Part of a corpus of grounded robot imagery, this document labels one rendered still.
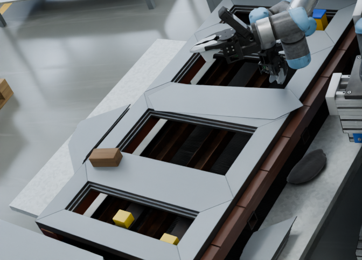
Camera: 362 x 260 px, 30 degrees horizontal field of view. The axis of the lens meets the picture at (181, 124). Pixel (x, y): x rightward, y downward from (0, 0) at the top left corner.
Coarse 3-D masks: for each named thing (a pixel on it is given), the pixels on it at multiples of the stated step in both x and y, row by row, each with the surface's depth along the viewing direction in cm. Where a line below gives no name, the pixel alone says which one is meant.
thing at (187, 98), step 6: (186, 90) 296; (192, 90) 295; (198, 90) 293; (180, 96) 294; (186, 96) 293; (192, 96) 291; (180, 102) 291; (186, 102) 289; (192, 102) 288; (174, 108) 289; (180, 108) 288; (186, 108) 286
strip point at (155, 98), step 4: (172, 84) 303; (164, 88) 303; (168, 88) 302; (156, 92) 302; (160, 92) 302; (164, 92) 300; (148, 96) 302; (152, 96) 301; (156, 96) 300; (160, 96) 299; (164, 96) 298; (152, 100) 299; (156, 100) 298; (160, 100) 297; (152, 104) 297; (156, 104) 296
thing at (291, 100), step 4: (288, 92) 272; (292, 92) 271; (288, 96) 270; (292, 96) 269; (284, 100) 269; (288, 100) 268; (292, 100) 267; (296, 100) 266; (284, 104) 267; (288, 104) 266; (292, 104) 266; (280, 108) 266; (284, 108) 265; (288, 108) 264; (292, 108) 264; (280, 112) 264; (284, 112) 263; (288, 112) 263; (276, 116) 263; (280, 116) 263
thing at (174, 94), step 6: (174, 84) 303; (180, 84) 301; (186, 84) 299; (174, 90) 299; (180, 90) 298; (168, 96) 297; (174, 96) 296; (162, 102) 295; (168, 102) 294; (174, 102) 292; (156, 108) 293; (162, 108) 292; (168, 108) 291
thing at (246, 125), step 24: (336, 48) 287; (144, 120) 294; (192, 120) 283; (216, 120) 275; (240, 120) 269; (264, 120) 264; (288, 120) 262; (120, 144) 285; (120, 192) 263; (240, 192) 242; (192, 216) 242
